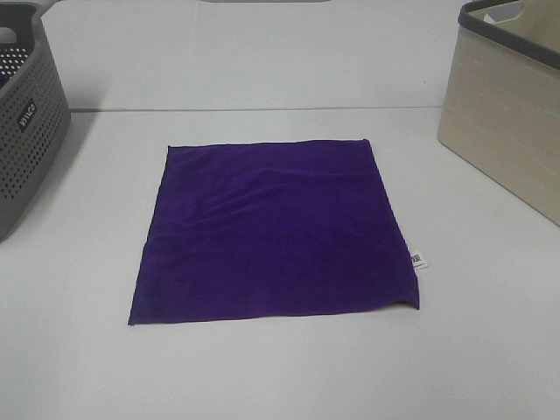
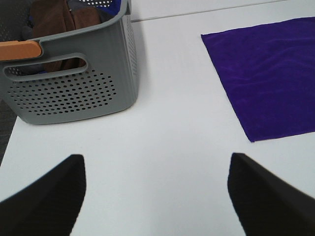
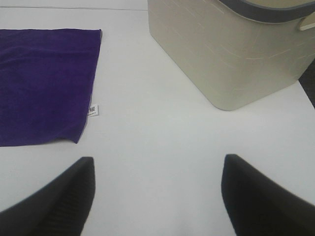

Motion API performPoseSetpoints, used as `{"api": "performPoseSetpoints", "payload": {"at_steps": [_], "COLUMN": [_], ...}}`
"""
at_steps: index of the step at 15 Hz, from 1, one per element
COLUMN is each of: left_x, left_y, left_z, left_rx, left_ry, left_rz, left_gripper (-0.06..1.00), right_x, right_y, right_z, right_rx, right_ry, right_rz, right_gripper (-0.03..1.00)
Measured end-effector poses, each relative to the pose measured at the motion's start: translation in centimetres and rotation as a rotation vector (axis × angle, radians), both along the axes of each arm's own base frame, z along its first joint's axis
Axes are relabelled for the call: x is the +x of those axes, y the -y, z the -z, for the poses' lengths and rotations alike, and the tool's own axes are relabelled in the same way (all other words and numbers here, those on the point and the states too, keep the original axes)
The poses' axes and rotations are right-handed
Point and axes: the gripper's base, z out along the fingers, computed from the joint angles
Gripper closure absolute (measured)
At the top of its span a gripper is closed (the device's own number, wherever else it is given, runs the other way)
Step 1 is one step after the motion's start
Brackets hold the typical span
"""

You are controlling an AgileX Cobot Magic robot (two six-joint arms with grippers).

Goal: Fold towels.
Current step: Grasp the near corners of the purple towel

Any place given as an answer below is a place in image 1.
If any purple towel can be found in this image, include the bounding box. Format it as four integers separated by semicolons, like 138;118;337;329
129;139;420;325

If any beige storage bin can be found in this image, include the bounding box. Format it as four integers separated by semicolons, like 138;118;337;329
437;1;559;223

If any grey perforated laundry basket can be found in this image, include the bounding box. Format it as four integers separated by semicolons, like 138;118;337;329
1;1;71;240

